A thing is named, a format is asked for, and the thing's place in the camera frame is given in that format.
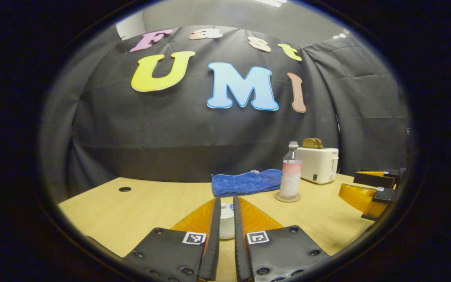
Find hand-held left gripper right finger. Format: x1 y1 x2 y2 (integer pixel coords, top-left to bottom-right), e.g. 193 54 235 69
233 196 332 282

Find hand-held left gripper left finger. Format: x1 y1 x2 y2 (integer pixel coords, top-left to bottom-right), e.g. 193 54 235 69
123 197 222 282

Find round brown coaster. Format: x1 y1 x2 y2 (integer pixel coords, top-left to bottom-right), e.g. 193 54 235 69
275 191 301 203

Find clear water bottle pink label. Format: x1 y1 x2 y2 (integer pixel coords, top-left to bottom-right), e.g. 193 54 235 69
280 141 303 200

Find cream toaster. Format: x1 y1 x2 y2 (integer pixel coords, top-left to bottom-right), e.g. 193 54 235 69
297 147 339 184

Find blue towel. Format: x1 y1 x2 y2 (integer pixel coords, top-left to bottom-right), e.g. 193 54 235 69
211 169 283 197

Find black backdrop cloth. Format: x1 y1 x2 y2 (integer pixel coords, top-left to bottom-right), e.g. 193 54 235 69
40 25 410 204

